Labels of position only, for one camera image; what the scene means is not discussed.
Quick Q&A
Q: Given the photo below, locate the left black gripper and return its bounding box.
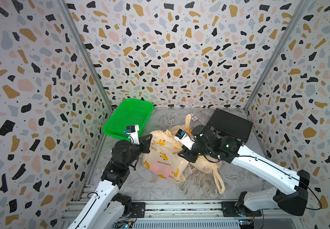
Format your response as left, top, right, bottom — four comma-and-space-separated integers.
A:
123, 134, 152, 170

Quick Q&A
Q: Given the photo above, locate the beige plastic bag with apples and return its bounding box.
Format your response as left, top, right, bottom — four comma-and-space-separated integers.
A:
143, 114, 192, 184

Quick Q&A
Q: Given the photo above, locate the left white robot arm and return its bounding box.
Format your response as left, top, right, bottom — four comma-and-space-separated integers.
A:
69, 134, 152, 229

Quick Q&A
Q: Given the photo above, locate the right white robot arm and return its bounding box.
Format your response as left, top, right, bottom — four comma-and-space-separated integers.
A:
174, 125, 310, 216

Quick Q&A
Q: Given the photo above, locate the green plastic mesh basket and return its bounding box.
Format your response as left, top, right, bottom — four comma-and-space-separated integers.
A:
103, 98, 153, 140

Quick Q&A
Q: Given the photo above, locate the small card box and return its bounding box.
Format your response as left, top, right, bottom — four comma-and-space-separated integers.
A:
191, 113, 199, 122

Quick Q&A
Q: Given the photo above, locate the black flat box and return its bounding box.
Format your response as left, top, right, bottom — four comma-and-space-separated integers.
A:
207, 108, 253, 144

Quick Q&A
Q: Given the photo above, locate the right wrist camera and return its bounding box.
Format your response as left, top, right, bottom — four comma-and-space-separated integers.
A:
174, 129, 195, 150

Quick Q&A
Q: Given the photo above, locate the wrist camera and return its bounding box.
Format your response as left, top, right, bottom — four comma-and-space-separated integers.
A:
125, 125, 140, 145
174, 129, 195, 150

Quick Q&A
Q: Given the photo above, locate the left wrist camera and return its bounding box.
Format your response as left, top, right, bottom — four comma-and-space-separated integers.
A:
125, 125, 140, 145

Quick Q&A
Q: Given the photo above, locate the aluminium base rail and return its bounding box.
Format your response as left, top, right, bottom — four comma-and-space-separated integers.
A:
61, 199, 303, 229

